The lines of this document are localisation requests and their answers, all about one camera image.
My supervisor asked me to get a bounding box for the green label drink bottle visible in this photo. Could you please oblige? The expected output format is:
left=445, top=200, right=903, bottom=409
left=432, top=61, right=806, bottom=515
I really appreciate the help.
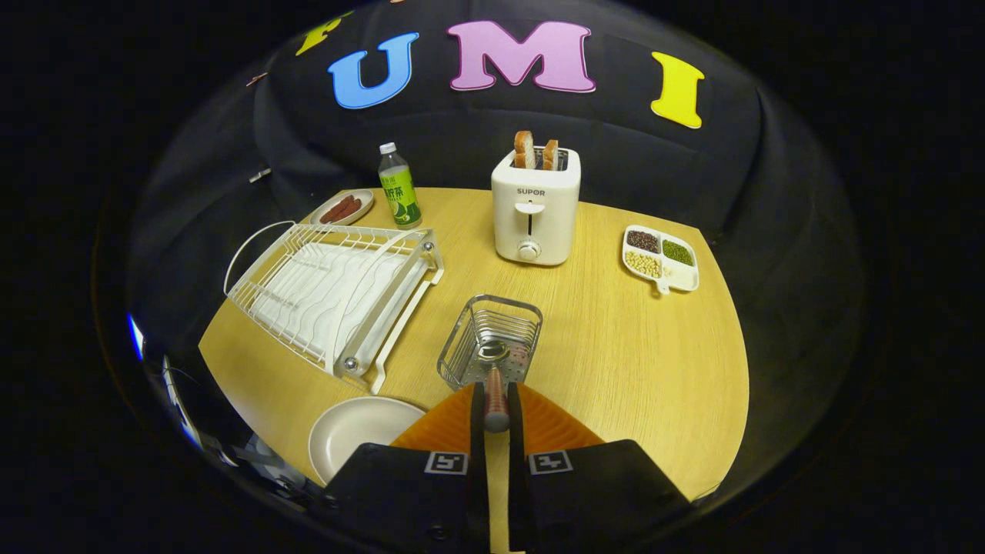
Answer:
left=378, top=142, right=422, bottom=230

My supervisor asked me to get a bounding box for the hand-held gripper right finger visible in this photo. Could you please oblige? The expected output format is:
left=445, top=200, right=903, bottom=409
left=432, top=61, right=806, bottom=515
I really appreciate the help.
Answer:
left=508, top=382, right=693, bottom=554

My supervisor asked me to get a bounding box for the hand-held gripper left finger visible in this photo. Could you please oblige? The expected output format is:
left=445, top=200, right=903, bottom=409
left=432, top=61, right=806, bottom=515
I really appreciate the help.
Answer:
left=323, top=382, right=490, bottom=554

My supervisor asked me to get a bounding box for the metal wire basket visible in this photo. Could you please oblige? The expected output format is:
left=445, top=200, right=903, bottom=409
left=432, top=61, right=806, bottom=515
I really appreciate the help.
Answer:
left=437, top=295, right=543, bottom=392

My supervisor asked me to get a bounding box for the white toaster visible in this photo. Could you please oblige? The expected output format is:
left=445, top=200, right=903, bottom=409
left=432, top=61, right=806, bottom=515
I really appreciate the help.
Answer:
left=491, top=146, right=582, bottom=267

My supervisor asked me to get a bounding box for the beige round plate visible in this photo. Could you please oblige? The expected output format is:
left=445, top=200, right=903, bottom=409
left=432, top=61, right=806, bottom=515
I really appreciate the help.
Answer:
left=309, top=396, right=426, bottom=486

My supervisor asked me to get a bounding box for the white wire dish rack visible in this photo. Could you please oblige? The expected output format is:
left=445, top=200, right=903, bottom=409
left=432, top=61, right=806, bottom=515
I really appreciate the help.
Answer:
left=223, top=220, right=445, bottom=395

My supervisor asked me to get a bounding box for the white divided dish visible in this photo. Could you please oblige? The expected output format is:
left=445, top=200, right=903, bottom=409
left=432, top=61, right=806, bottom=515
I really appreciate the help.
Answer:
left=622, top=225, right=700, bottom=295

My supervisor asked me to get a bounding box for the spoon with brown handle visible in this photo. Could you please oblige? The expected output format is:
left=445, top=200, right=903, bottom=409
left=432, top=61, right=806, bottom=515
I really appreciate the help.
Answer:
left=477, top=340, right=513, bottom=433

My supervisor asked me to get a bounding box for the small plate under meat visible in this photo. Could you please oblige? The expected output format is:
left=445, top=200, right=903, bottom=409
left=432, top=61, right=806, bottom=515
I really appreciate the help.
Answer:
left=310, top=189, right=376, bottom=226

